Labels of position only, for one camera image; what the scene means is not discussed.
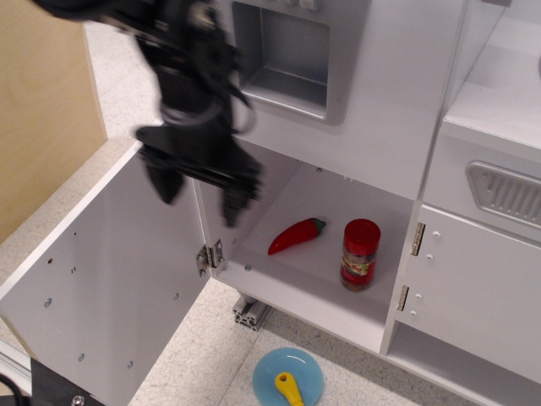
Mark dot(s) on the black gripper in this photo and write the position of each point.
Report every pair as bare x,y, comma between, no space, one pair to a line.
211,155

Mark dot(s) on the white low fridge door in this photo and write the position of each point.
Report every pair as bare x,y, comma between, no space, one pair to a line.
100,298

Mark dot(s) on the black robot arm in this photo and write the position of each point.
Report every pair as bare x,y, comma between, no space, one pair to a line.
185,46

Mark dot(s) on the white toy fridge cabinet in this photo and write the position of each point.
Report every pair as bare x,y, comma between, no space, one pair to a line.
370,166

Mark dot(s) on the lower silver door hinge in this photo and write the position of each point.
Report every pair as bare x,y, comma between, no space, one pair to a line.
210,257

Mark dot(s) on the red toy chili pepper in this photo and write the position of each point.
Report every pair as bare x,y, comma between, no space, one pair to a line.
298,233

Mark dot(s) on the aluminium extrusion foot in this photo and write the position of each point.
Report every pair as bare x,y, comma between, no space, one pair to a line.
251,313

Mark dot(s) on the silver ice dispenser recess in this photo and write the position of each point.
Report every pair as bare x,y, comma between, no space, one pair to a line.
297,55

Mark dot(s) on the light wooden panel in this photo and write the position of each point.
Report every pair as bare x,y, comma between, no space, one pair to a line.
51,121

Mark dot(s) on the red lid spice jar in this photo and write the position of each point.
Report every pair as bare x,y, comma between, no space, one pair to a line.
359,254

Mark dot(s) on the light blue plate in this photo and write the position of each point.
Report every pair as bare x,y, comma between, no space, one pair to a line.
300,364

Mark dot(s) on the upper brass cabinet hinge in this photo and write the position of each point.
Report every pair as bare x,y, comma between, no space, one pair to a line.
417,239

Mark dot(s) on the brass cabinet hinge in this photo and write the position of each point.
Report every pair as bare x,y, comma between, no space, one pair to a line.
402,298
417,239

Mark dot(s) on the lower brass cabinet hinge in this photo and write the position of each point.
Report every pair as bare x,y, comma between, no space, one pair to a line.
402,298

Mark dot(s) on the white oven cabinet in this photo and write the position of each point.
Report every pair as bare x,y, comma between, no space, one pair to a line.
471,323

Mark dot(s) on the silver oven vent panel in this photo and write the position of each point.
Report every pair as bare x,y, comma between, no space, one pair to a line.
505,193

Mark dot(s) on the yellow handled utensil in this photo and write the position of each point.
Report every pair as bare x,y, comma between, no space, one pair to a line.
286,385

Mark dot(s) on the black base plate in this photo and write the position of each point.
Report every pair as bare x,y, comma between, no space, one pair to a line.
48,388

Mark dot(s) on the aluminium frame rail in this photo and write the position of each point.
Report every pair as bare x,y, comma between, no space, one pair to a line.
16,366

